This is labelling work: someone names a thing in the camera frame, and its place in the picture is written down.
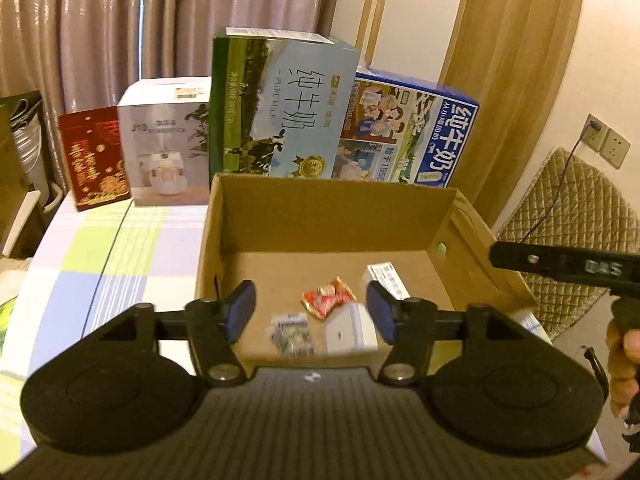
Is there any white medicine box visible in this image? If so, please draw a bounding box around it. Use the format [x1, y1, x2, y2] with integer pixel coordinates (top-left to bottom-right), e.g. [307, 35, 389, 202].
[362, 261, 410, 300]

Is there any white power adapter plug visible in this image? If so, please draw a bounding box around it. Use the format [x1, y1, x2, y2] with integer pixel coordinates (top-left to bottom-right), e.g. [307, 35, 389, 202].
[323, 302, 378, 356]

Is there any silver snack packet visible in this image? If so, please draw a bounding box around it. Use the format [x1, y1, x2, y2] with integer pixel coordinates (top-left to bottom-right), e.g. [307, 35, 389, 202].
[270, 313, 314, 358]

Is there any red snack packet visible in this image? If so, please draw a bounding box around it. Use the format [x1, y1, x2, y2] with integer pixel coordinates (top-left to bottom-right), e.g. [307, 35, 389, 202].
[300, 276, 357, 321]

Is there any right human hand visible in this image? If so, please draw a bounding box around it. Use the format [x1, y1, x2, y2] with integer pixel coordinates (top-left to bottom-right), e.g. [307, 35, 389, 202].
[606, 320, 640, 418]

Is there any quilted olive chair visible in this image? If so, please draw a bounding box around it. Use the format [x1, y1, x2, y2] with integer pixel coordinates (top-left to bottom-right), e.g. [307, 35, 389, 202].
[497, 148, 639, 338]

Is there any open brown cardboard box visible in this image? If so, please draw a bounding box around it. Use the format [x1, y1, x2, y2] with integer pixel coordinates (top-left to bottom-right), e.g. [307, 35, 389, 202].
[195, 174, 537, 370]

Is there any checkered bed sheet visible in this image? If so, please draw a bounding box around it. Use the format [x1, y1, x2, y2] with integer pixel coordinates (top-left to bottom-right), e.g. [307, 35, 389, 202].
[1, 197, 206, 468]

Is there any white humidifier box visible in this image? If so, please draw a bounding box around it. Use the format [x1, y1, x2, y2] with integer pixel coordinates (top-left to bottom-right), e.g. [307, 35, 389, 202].
[117, 77, 212, 207]

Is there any red gold gift box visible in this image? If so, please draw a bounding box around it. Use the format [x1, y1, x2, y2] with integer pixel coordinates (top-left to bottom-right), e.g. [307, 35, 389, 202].
[58, 106, 130, 211]

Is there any green blue milk carton box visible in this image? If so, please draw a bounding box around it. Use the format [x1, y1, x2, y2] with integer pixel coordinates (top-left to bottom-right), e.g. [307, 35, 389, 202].
[208, 26, 360, 179]

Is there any wooden wardrobe door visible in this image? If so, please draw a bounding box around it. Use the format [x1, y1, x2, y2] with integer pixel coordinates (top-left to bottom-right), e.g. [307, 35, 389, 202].
[439, 0, 582, 226]

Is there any beige curtain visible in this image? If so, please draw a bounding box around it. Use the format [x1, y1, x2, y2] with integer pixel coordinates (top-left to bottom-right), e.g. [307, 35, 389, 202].
[1, 0, 336, 184]

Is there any wall power socket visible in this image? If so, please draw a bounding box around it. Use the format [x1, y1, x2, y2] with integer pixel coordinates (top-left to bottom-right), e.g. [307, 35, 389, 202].
[582, 114, 631, 170]

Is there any black power cable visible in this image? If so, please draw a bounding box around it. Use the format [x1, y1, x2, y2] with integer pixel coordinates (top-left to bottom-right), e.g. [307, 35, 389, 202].
[519, 120, 601, 246]

